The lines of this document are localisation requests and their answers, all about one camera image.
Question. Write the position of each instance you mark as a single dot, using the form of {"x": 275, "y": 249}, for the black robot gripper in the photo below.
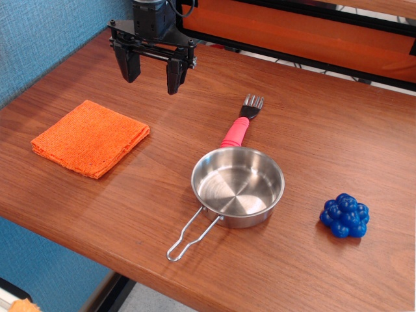
{"x": 153, "y": 32}

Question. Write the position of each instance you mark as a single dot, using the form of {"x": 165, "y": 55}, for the blue plastic grape bunch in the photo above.
{"x": 345, "y": 217}

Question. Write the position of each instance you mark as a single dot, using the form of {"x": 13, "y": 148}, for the stainless steel pan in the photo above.
{"x": 236, "y": 187}

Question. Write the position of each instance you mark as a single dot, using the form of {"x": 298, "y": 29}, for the folded orange cloth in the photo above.
{"x": 90, "y": 139}

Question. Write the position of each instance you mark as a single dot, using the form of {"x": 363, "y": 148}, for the orange object bottom left corner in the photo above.
{"x": 23, "y": 305}

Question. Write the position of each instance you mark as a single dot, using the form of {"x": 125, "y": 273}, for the fork with pink handle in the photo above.
{"x": 251, "y": 107}

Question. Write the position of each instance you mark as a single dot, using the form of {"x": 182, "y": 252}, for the black table leg frame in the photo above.
{"x": 110, "y": 294}

